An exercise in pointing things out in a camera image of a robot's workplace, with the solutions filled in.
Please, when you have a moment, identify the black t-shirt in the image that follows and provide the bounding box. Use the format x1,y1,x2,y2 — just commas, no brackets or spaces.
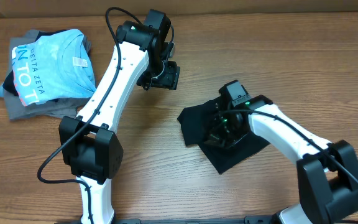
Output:
178,98,269,174

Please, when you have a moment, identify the light blue folded t-shirt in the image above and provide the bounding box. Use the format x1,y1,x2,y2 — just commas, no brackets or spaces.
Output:
11,29,96,106

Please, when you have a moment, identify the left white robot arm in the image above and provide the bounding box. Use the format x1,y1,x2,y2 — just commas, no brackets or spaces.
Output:
58,18,180,223

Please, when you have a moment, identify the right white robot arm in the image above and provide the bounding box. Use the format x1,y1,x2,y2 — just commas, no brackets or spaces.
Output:
203,95,358,223

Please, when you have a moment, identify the grey folded t-shirt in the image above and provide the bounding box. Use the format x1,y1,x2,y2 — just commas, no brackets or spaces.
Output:
0,36,90,120

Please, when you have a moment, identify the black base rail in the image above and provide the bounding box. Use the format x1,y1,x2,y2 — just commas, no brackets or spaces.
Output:
54,215,279,224

